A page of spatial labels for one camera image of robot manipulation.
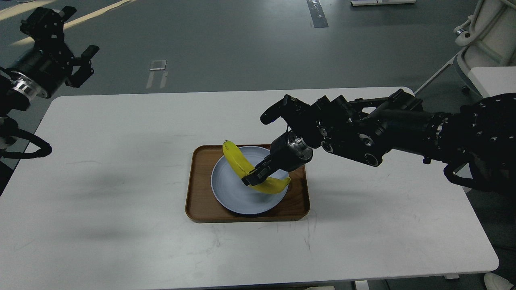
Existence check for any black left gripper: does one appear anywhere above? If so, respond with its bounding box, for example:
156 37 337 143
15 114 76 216
7 6 100 99

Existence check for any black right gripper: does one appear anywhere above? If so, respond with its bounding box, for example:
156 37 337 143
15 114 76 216
241 132 313 186

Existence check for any yellow banana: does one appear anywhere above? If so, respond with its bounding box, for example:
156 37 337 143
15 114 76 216
222 140 291 194

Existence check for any light blue plate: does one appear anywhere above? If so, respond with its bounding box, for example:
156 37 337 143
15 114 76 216
210 145 291 215

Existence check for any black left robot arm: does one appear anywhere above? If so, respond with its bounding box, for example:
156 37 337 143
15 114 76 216
0 6 99 191

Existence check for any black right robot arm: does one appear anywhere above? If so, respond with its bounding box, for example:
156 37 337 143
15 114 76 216
241 89 516 193

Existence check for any white side table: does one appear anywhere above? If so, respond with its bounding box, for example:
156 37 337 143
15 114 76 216
467 66 516 98

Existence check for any white shoe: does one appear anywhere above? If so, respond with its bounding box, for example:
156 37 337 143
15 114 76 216
483 272 516 290

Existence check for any white machine base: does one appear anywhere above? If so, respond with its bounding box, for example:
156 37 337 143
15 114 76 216
452 0 516 95

